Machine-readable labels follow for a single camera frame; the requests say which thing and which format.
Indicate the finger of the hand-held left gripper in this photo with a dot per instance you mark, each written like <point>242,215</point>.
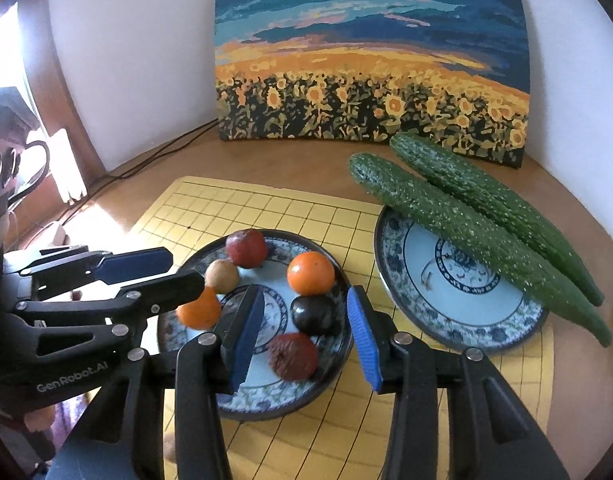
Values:
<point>136,261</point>
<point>176,286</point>

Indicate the orange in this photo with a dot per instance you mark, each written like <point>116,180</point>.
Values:
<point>311,272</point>
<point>199,312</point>

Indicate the red apple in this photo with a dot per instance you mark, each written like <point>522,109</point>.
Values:
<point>246,247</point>

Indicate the brown kiwi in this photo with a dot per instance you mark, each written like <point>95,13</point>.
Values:
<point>221,276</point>

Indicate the blue white patterned plate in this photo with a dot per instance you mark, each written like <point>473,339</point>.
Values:
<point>281,395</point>
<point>436,300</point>

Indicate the wrinkled dark red fruit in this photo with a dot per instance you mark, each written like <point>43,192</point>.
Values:
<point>294,356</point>

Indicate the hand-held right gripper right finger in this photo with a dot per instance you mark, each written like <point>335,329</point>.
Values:
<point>364,340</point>

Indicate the green cucumber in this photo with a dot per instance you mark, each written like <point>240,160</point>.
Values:
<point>461,235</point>
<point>486,185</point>

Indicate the white bright packet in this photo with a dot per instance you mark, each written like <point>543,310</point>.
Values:
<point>67,165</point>

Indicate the dark purple plum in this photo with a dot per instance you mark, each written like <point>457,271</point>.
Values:
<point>314,314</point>

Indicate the sunflower field painting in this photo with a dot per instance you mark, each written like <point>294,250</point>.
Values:
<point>366,60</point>

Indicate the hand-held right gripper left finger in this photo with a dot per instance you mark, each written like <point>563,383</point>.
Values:
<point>246,340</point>

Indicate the yellow grid game board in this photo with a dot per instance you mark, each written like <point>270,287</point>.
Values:
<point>306,210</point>

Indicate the window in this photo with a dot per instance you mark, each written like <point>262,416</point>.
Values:
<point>24,40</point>

